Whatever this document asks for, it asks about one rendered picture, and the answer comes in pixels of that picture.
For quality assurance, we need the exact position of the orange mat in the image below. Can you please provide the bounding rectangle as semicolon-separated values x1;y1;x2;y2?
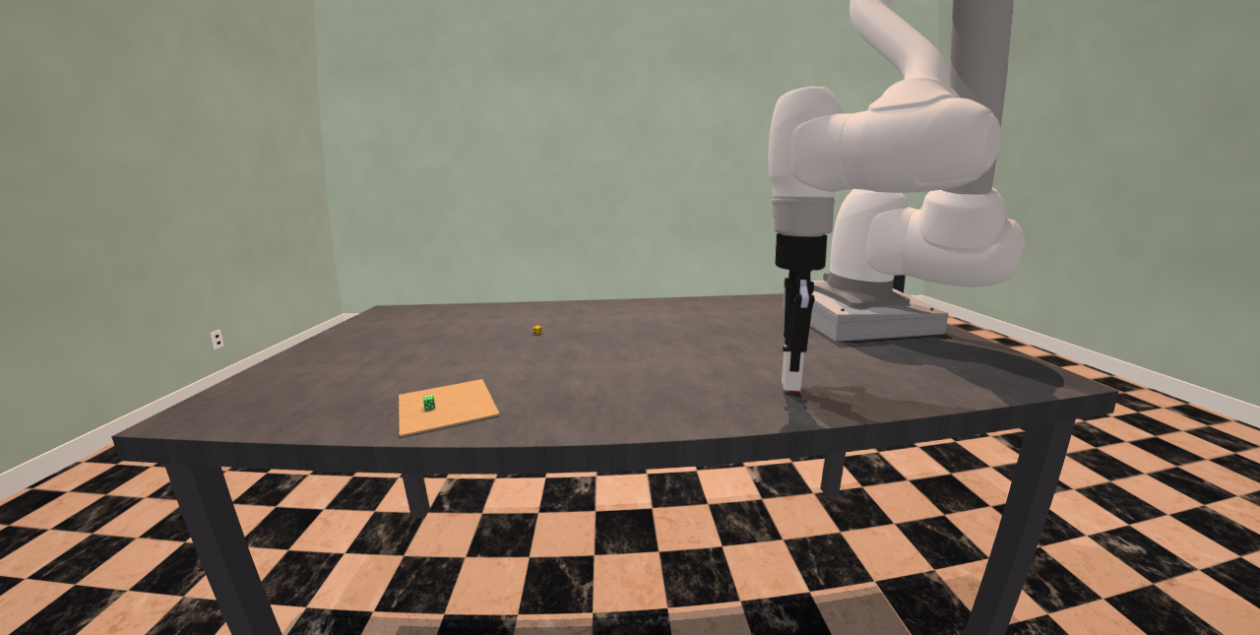
399;379;499;438

